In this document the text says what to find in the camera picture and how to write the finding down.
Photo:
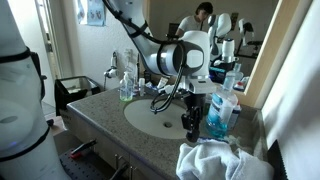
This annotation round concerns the wooden framed wall mirror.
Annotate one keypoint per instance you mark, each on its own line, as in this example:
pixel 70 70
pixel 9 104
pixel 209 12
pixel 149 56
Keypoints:
pixel 266 66

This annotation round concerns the blue wall poster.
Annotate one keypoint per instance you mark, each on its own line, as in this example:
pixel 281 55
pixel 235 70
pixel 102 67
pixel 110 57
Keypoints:
pixel 91 11

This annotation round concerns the beige wooden vanity cabinet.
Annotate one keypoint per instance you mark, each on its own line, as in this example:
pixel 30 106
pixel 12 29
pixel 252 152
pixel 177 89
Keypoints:
pixel 100 140

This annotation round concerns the black ribbed object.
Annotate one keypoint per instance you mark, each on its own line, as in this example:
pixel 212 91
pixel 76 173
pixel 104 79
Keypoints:
pixel 276 161

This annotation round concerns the clear mouthwash bottle cap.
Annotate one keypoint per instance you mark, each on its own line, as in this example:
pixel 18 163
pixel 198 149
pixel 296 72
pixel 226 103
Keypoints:
pixel 229 83

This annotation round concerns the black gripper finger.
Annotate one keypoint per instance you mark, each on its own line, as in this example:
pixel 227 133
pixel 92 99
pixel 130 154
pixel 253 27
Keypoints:
pixel 200 125
pixel 190 128

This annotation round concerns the black perforated breadboard table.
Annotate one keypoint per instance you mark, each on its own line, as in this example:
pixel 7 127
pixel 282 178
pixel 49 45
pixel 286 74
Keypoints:
pixel 83 168

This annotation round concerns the white crumpled towel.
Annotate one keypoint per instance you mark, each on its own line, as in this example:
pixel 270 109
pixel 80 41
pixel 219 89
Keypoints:
pixel 213 161

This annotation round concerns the white blue toothpaste tube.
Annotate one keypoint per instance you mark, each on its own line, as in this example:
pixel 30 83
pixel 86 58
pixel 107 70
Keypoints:
pixel 162 82

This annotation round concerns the white wall hair dryer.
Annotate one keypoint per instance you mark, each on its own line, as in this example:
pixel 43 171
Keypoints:
pixel 111 71

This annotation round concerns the blue mouthwash bottle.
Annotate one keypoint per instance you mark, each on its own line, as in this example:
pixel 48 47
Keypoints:
pixel 216 116

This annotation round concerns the small white tube bottle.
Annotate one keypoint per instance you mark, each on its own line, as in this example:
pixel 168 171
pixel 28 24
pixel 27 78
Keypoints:
pixel 142 87

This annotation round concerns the metal sink drain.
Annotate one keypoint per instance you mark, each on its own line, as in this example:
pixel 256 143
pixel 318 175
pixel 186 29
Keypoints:
pixel 167 124

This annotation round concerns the clear soap pump dispenser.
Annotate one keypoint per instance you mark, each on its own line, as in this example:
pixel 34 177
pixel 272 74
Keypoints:
pixel 126 88

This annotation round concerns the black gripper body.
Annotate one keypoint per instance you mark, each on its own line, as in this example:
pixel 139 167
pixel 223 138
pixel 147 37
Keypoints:
pixel 197 105

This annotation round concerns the black clamp with orange tip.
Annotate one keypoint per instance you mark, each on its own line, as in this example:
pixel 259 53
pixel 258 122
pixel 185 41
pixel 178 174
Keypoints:
pixel 120 170
pixel 81 148

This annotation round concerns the white deodorant stick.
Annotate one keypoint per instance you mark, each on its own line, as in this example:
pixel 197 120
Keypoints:
pixel 231 115

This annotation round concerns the white oval sink basin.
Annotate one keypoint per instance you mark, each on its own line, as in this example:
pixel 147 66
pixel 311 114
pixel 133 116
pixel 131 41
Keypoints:
pixel 150 116

